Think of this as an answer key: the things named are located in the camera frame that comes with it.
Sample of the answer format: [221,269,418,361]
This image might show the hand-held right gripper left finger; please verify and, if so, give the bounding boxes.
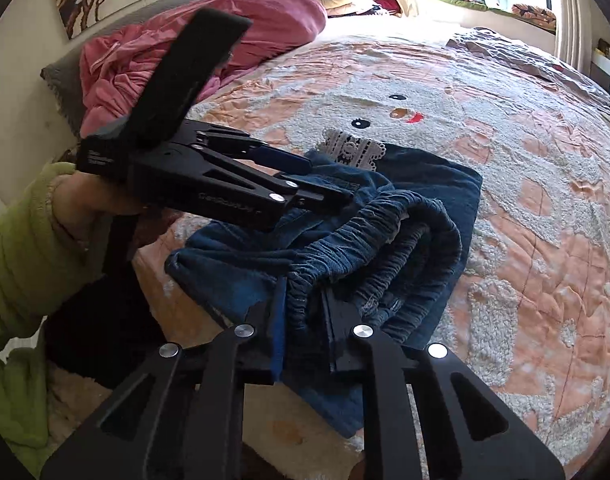
[40,280,289,480]

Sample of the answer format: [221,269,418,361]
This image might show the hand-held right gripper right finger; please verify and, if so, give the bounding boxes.
[321,291,566,480]

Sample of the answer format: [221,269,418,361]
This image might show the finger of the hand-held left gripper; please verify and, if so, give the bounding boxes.
[271,176,354,212]
[195,130,314,175]

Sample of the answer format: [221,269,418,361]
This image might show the blue pants with lace trim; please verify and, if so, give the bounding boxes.
[164,127,484,437]

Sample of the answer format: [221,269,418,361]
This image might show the person's left forearm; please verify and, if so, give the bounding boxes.
[0,161,114,353]

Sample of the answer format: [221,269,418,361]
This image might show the person's left hand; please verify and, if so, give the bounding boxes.
[49,171,146,263]

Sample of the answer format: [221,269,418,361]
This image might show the pink blanket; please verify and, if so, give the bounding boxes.
[79,0,329,137]

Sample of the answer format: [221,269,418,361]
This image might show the peach white quilted bedspread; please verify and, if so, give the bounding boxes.
[134,19,610,467]

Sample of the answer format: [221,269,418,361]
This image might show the grey crumpled blanket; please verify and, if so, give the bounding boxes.
[446,26,610,117]

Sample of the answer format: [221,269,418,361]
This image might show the green window seat mat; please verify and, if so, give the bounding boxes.
[436,0,516,12]

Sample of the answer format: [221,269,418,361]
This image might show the person's green jacket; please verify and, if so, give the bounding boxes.
[0,347,53,479]

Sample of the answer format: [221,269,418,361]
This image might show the floral folded quilt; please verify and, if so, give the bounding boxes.
[511,3,556,29]

